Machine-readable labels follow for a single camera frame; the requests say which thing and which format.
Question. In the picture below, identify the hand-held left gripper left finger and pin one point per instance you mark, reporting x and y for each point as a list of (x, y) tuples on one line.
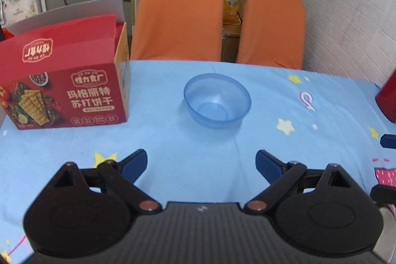
[(133, 165)]

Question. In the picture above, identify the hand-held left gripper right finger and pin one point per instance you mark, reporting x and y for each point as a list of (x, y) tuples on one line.
[(268, 165)]

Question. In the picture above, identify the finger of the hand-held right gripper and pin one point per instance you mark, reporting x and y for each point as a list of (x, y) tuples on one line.
[(389, 140), (385, 194)]

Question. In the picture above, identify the blue plastic bowl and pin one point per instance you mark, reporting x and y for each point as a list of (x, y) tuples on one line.
[(216, 103)]

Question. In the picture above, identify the red thermos jug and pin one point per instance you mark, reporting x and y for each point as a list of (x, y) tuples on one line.
[(389, 97)]

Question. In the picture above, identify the blue cartoon-print tablecloth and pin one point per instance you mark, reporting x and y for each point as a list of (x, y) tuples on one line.
[(185, 146)]

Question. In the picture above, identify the red cracker box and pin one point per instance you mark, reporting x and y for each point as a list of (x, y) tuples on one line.
[(68, 90)]

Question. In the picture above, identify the brown cardboard box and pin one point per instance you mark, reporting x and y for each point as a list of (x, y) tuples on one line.
[(231, 41)]

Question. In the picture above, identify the orange chair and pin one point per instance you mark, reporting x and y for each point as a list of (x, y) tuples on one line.
[(179, 16), (272, 26)]

